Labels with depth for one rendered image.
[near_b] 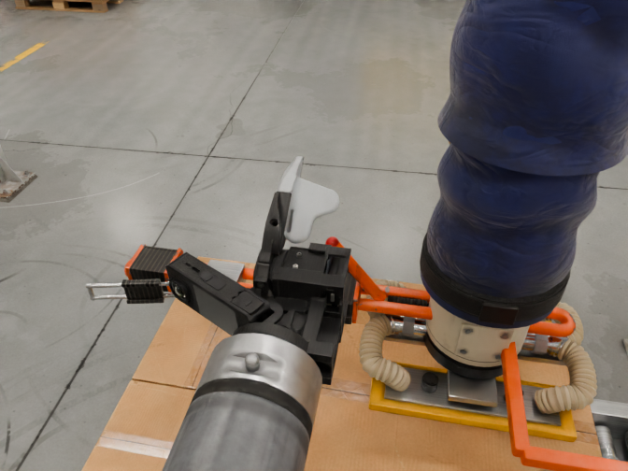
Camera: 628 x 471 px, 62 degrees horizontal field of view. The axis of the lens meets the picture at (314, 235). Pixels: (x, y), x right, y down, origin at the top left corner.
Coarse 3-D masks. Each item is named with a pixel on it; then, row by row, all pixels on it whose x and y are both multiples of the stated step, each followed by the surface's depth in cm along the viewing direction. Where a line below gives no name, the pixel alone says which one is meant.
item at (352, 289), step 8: (352, 280) 95; (344, 288) 94; (352, 288) 94; (360, 288) 93; (344, 296) 92; (352, 296) 92; (360, 296) 97; (352, 304) 90; (352, 312) 92; (352, 320) 93
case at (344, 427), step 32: (352, 352) 123; (384, 352) 123; (416, 352) 123; (352, 384) 116; (320, 416) 110; (352, 416) 110; (384, 416) 110; (576, 416) 110; (320, 448) 104; (352, 448) 104; (384, 448) 104; (416, 448) 104; (448, 448) 104; (480, 448) 104; (544, 448) 104; (576, 448) 104
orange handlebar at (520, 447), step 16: (384, 288) 95; (400, 288) 95; (368, 304) 92; (384, 304) 92; (400, 304) 92; (560, 320) 90; (560, 336) 88; (512, 352) 83; (512, 368) 81; (512, 384) 79; (512, 400) 77; (512, 416) 75; (512, 432) 73; (512, 448) 72; (528, 448) 71; (528, 464) 70; (544, 464) 70; (560, 464) 69; (576, 464) 69; (592, 464) 69; (608, 464) 69; (624, 464) 69
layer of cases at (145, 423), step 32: (416, 288) 196; (192, 320) 184; (160, 352) 173; (192, 352) 173; (128, 384) 163; (160, 384) 164; (192, 384) 163; (128, 416) 155; (160, 416) 155; (96, 448) 147; (128, 448) 147; (160, 448) 147
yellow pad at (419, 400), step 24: (384, 384) 93; (432, 384) 90; (528, 384) 93; (384, 408) 90; (408, 408) 89; (432, 408) 89; (456, 408) 89; (480, 408) 89; (504, 408) 89; (528, 408) 89; (528, 432) 87; (552, 432) 86; (576, 432) 86
